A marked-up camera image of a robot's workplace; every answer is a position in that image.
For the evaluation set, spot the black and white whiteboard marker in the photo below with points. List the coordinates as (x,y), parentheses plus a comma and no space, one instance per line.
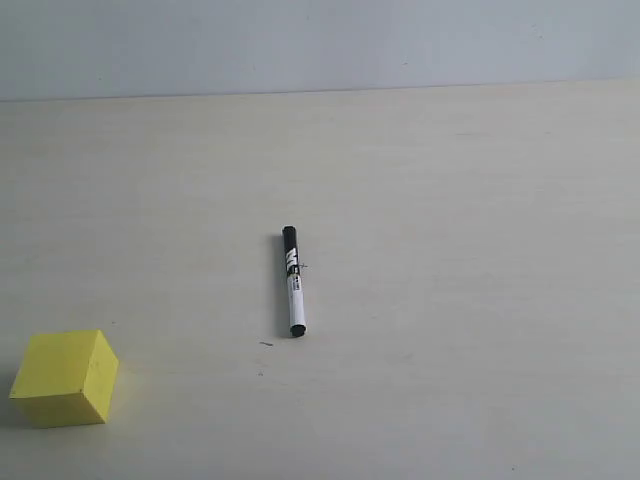
(297,317)

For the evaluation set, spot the yellow foam cube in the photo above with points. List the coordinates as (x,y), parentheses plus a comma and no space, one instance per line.
(66,379)

